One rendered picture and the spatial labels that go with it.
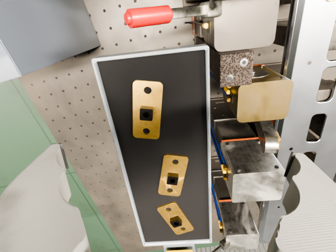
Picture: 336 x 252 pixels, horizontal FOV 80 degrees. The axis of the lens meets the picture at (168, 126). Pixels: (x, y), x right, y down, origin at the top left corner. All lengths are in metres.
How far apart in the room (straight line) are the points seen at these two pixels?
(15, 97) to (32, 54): 1.47
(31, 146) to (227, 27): 1.92
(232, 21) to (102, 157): 0.76
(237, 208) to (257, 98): 0.42
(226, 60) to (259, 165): 0.22
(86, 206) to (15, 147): 0.86
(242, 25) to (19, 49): 0.35
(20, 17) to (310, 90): 0.56
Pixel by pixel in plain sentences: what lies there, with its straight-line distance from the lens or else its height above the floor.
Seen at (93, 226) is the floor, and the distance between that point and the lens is 2.60.
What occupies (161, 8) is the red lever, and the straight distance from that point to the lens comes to 0.27.
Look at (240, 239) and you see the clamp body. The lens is 0.68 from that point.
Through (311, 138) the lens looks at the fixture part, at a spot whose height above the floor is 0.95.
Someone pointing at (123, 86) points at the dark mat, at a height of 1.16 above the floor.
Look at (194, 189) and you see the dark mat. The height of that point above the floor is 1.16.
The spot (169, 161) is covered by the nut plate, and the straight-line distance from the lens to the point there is 0.31.
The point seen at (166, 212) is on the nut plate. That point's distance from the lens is 0.40.
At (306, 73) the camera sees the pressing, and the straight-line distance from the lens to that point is 0.50.
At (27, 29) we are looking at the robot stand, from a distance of 0.46.
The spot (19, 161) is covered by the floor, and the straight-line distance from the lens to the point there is 2.25.
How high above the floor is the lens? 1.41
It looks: 62 degrees down
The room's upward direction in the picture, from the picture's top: 178 degrees counter-clockwise
